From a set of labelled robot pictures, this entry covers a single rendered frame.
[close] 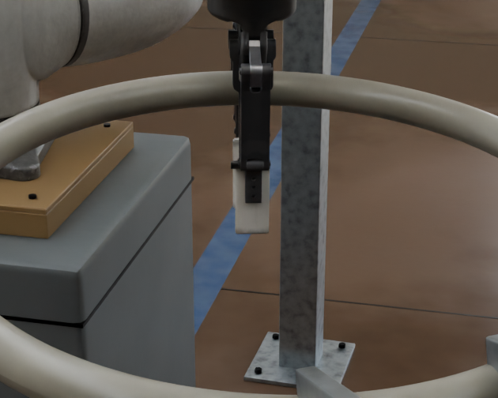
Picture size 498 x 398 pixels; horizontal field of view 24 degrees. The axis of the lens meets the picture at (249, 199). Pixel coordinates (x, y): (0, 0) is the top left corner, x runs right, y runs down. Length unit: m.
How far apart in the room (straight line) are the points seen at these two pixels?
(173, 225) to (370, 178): 2.12
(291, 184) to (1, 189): 1.14
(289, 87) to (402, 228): 2.19
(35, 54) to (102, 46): 0.10
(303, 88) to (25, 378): 0.45
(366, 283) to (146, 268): 1.58
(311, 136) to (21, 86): 1.07
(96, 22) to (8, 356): 0.71
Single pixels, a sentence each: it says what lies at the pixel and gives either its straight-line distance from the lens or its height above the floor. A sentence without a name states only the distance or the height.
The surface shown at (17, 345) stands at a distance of 0.64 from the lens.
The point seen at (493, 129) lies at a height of 0.99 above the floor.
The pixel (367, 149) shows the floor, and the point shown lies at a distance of 3.73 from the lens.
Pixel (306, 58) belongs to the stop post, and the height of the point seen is 0.69.
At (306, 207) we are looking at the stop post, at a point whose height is 0.38.
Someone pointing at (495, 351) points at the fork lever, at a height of 0.97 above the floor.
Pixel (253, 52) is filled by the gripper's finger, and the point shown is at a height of 1.03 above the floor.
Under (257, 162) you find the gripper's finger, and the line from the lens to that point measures 0.97.
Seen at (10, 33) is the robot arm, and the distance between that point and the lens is 1.23.
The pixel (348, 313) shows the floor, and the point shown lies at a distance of 2.71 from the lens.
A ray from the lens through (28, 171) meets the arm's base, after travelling 1.24.
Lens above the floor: 1.29
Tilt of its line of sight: 23 degrees down
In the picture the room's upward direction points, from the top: straight up
